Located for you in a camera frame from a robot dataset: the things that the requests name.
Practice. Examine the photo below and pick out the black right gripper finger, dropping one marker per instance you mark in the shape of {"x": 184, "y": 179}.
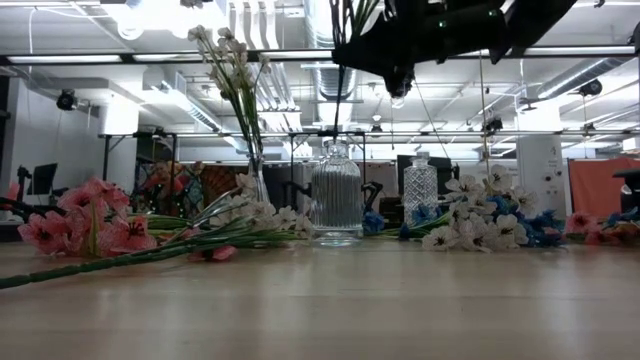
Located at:
{"x": 370, "y": 55}

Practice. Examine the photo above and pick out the blue artificial flower spray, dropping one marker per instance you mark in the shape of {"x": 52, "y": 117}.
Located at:
{"x": 372, "y": 221}
{"x": 542, "y": 232}
{"x": 339, "y": 100}

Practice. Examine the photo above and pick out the white artificial flower spray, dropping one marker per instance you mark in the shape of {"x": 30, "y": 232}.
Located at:
{"x": 287, "y": 217}
{"x": 505, "y": 232}
{"x": 235, "y": 80}

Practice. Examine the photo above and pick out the ribbed clear glass vase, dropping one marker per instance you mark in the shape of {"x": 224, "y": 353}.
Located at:
{"x": 336, "y": 200}

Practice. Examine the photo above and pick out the flared clear glass vase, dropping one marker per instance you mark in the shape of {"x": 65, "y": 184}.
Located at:
{"x": 258, "y": 185}

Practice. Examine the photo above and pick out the pink artificial flower spray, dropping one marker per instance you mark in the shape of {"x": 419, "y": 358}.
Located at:
{"x": 580, "y": 222}
{"x": 125, "y": 235}

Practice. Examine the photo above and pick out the black background robot arm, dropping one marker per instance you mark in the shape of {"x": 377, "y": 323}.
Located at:
{"x": 371, "y": 192}
{"x": 30, "y": 210}

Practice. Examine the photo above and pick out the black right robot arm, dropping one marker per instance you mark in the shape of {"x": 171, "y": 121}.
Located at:
{"x": 530, "y": 20}

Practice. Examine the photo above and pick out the diamond-cut clear glass vase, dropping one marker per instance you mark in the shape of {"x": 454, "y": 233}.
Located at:
{"x": 420, "y": 190}

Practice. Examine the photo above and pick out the white tower appliance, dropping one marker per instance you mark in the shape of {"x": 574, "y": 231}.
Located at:
{"x": 542, "y": 165}

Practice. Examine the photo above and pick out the colourful patterned object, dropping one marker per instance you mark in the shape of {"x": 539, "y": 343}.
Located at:
{"x": 220, "y": 182}

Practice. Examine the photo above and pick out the orange partition panel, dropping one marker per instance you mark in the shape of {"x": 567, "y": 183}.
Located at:
{"x": 595, "y": 185}

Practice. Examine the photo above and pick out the black background equipment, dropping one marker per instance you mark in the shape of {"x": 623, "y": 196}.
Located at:
{"x": 631, "y": 175}

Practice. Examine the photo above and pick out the small black monitor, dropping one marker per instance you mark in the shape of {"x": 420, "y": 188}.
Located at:
{"x": 44, "y": 177}

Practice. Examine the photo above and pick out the black metal scaffold frame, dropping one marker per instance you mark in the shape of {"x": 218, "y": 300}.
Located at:
{"x": 450, "y": 133}

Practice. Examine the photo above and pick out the black frame bar with lights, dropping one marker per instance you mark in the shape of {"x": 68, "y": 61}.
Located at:
{"x": 127, "y": 58}

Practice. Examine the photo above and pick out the black aluminium rig frame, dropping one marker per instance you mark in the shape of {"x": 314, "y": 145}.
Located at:
{"x": 7, "y": 231}

